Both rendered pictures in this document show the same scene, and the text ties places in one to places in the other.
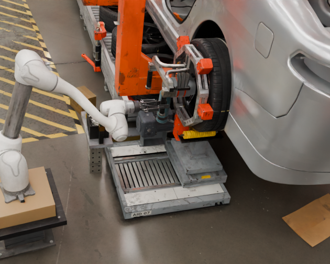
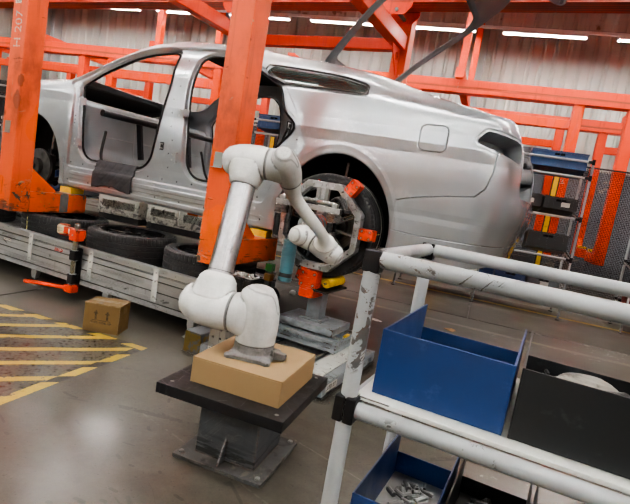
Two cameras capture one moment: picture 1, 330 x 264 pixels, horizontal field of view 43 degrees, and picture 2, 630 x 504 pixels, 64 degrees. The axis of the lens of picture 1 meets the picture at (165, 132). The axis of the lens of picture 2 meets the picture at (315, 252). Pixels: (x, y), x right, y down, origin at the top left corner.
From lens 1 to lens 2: 242 cm
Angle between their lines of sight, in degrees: 49
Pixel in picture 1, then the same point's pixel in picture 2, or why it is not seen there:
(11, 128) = (233, 256)
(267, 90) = (454, 177)
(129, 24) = not seen: hidden behind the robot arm
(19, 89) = (246, 194)
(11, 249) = (259, 468)
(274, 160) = (477, 241)
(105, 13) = (46, 220)
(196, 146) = (321, 307)
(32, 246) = (278, 454)
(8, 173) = (272, 309)
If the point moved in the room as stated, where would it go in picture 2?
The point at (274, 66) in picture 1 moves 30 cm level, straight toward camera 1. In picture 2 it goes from (459, 153) to (499, 154)
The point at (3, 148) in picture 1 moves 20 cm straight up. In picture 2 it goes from (228, 289) to (236, 238)
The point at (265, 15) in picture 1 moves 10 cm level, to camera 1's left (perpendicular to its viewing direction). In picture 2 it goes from (428, 117) to (418, 114)
